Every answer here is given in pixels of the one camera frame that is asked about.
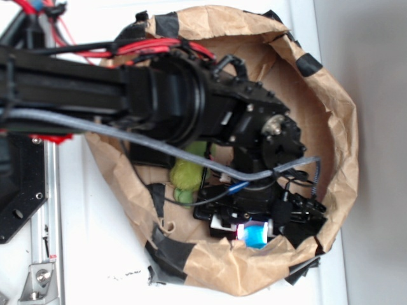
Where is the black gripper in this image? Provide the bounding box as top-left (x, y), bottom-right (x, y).
top-left (193, 181), bottom-right (327, 247)

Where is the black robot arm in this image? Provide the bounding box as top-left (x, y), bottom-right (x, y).
top-left (1, 47), bottom-right (326, 246)

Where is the brown paper bag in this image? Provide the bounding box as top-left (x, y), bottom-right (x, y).
top-left (85, 4), bottom-right (359, 297)

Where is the green plush toy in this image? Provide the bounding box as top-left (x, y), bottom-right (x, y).
top-left (169, 141), bottom-right (212, 205)

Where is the red cable bundle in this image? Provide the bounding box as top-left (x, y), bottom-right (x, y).
top-left (12, 0), bottom-right (217, 64)

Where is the aluminium rail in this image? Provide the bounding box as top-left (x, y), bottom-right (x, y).
top-left (27, 142), bottom-right (66, 304)

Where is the metal corner bracket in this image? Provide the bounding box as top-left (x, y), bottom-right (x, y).
top-left (18, 262), bottom-right (59, 304)

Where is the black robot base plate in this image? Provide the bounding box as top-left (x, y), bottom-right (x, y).
top-left (1, 134), bottom-right (47, 245)

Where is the grey cable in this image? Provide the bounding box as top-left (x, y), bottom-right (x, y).
top-left (0, 108), bottom-right (322, 204)

